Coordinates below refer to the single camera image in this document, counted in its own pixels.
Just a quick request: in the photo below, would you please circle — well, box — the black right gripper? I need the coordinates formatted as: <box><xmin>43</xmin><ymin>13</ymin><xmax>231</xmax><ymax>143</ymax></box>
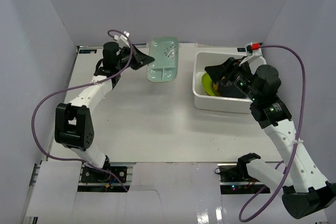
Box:
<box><xmin>204</xmin><ymin>57</ymin><xmax>260</xmax><ymax>102</ymax></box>

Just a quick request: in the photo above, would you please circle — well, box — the lime green round plate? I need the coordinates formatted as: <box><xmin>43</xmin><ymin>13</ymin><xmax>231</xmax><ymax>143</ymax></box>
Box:
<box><xmin>201</xmin><ymin>73</ymin><xmax>217</xmax><ymax>97</ymax></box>

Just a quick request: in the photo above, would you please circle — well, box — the yellow patterned plate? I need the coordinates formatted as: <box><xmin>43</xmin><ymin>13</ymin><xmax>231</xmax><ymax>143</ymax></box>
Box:
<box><xmin>212</xmin><ymin>77</ymin><xmax>226</xmax><ymax>97</ymax></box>

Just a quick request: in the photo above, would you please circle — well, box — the pale blue rectangular divided plate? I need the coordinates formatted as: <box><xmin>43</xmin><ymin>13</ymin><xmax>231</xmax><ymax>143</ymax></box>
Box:
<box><xmin>147</xmin><ymin>37</ymin><xmax>179</xmax><ymax>83</ymax></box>

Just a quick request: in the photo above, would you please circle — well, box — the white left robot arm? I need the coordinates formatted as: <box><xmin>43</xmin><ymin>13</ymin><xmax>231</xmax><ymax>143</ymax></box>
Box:
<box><xmin>55</xmin><ymin>42</ymin><xmax>154</xmax><ymax>182</ymax></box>

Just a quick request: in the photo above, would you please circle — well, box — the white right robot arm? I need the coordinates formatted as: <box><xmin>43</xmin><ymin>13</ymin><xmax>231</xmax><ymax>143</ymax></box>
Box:
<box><xmin>204</xmin><ymin>58</ymin><xmax>335</xmax><ymax>219</ymax></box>

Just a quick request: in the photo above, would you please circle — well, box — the white plastic bin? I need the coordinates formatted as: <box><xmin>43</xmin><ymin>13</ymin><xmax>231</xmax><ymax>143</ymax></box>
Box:
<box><xmin>192</xmin><ymin>50</ymin><xmax>251</xmax><ymax>114</ymax></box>

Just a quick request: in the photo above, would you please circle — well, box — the white paper sheet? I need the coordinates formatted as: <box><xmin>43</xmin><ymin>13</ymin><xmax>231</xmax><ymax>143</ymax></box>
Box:
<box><xmin>179</xmin><ymin>42</ymin><xmax>198</xmax><ymax>48</ymax></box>

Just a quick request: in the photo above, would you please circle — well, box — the left blue table label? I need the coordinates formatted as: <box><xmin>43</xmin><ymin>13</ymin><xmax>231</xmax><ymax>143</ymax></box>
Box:
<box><xmin>78</xmin><ymin>49</ymin><xmax>97</xmax><ymax>54</ymax></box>

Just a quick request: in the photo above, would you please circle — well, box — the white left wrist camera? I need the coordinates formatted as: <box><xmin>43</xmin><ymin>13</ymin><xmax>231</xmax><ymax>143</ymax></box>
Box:
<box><xmin>113</xmin><ymin>31</ymin><xmax>130</xmax><ymax>48</ymax></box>

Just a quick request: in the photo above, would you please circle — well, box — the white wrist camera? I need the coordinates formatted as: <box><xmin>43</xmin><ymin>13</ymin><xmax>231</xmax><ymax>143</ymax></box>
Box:
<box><xmin>113</xmin><ymin>31</ymin><xmax>130</xmax><ymax>48</ymax></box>
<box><xmin>239</xmin><ymin>42</ymin><xmax>263</xmax><ymax>66</ymax></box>

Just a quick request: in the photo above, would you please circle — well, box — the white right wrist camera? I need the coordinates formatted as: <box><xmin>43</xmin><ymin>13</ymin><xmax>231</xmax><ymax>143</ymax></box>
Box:
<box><xmin>239</xmin><ymin>42</ymin><xmax>263</xmax><ymax>66</ymax></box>

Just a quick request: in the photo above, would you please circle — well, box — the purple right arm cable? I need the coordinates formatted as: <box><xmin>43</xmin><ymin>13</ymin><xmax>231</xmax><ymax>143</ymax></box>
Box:
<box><xmin>238</xmin><ymin>44</ymin><xmax>307</xmax><ymax>222</ymax></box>

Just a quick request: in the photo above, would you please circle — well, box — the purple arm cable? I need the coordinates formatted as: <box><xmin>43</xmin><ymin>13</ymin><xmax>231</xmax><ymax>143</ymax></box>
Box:
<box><xmin>238</xmin><ymin>44</ymin><xmax>307</xmax><ymax>222</ymax></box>
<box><xmin>31</xmin><ymin>29</ymin><xmax>132</xmax><ymax>191</ymax></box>

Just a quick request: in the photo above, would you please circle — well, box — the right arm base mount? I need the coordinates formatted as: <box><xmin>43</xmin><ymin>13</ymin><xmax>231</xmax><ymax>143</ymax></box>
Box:
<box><xmin>214</xmin><ymin>164</ymin><xmax>264</xmax><ymax>195</ymax></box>

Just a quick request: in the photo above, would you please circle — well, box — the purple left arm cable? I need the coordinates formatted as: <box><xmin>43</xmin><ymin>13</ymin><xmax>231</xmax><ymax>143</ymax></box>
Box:
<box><xmin>31</xmin><ymin>29</ymin><xmax>132</xmax><ymax>191</ymax></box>

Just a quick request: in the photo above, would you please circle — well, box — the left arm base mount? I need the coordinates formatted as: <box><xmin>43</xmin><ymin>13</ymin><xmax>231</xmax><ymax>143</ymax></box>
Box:
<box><xmin>77</xmin><ymin>165</ymin><xmax>131</xmax><ymax>193</ymax></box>

